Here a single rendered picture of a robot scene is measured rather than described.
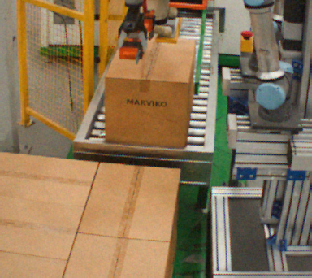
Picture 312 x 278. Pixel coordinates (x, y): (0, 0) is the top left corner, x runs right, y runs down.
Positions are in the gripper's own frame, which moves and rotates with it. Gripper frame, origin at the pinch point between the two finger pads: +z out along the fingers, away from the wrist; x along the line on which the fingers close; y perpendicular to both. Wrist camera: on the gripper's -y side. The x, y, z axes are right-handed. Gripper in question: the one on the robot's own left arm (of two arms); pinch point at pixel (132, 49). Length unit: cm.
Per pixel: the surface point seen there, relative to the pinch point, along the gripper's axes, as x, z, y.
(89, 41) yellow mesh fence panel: 46, 42, 113
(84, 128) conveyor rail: 35, 68, 53
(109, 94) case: 19, 42, 42
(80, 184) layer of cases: 27, 73, 8
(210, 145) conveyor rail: -31, 69, 49
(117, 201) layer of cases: 7, 73, -2
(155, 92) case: -3, 39, 43
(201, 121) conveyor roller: -23, 75, 85
